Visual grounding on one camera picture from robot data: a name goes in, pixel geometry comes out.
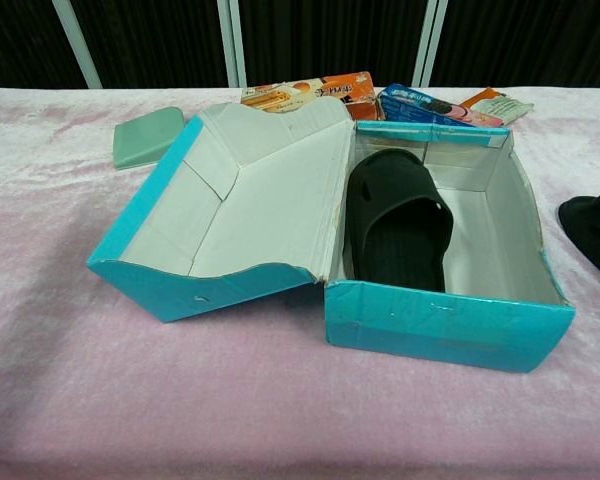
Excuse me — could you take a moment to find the blue cookie package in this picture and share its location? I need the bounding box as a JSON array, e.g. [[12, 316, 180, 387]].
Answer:
[[377, 83, 504, 129]]

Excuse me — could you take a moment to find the black rubber slipper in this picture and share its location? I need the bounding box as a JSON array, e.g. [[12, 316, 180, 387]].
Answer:
[[558, 186, 600, 290], [343, 148, 455, 293]]

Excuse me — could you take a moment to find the orange biscuit box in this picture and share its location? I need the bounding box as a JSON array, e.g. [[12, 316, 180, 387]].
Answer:
[[239, 71, 384, 121]]

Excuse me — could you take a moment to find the mint green plastic dustpan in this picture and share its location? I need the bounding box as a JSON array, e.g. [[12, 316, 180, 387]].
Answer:
[[112, 106, 186, 171]]

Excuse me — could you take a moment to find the orange white wipes packet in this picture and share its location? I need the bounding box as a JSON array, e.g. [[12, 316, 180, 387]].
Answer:
[[459, 87, 535, 124]]

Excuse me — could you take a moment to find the white partition frame post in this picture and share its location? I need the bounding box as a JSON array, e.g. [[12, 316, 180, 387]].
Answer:
[[52, 0, 104, 90], [412, 0, 449, 89], [217, 0, 249, 89]]

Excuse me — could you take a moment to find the pink velvet tablecloth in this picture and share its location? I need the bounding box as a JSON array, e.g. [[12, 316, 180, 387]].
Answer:
[[0, 87, 600, 480]]

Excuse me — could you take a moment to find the teal cardboard shoe box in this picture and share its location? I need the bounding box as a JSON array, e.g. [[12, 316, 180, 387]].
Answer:
[[85, 96, 577, 374]]

